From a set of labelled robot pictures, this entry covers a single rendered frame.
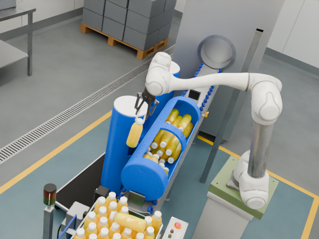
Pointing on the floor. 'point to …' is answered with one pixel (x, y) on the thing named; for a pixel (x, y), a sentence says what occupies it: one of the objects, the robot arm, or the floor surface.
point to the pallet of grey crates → (130, 22)
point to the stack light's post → (48, 223)
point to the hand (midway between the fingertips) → (141, 116)
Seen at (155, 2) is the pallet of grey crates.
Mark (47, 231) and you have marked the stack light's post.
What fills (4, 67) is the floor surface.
